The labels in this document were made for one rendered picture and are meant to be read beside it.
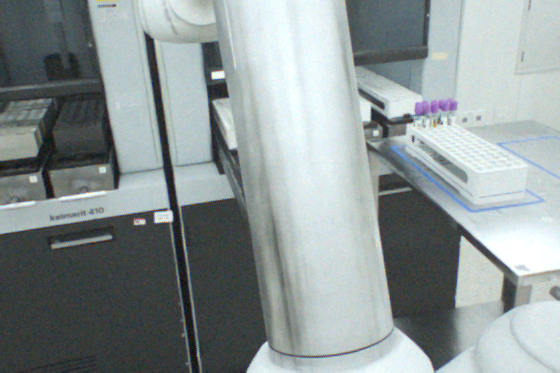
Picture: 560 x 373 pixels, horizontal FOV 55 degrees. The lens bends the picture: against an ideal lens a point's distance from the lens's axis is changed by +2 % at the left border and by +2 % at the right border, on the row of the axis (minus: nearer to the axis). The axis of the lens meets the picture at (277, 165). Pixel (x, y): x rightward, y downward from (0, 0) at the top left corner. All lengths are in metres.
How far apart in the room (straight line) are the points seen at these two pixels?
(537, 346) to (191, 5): 0.68
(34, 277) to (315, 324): 1.17
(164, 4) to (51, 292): 0.85
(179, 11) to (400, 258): 1.05
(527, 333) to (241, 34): 0.32
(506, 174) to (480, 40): 2.01
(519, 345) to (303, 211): 0.21
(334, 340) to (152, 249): 1.09
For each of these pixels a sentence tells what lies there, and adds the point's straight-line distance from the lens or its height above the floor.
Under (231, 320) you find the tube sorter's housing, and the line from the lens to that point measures 1.60.
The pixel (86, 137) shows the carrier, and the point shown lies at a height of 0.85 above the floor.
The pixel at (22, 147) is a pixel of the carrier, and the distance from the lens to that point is 1.43.
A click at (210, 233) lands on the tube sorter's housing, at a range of 1.44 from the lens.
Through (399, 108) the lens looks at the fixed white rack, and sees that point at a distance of 1.50.
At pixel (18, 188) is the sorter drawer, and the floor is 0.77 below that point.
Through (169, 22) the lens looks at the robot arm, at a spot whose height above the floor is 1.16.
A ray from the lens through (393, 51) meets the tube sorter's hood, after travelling 1.49.
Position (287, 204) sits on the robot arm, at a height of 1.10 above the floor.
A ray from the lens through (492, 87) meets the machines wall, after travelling 3.12.
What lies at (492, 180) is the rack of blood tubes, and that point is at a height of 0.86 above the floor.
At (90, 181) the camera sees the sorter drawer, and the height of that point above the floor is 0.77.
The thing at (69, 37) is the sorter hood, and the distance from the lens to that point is 1.35.
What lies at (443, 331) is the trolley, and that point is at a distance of 1.58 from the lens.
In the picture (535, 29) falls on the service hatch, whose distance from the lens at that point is 3.18.
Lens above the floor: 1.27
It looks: 23 degrees down
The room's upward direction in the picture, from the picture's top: 3 degrees counter-clockwise
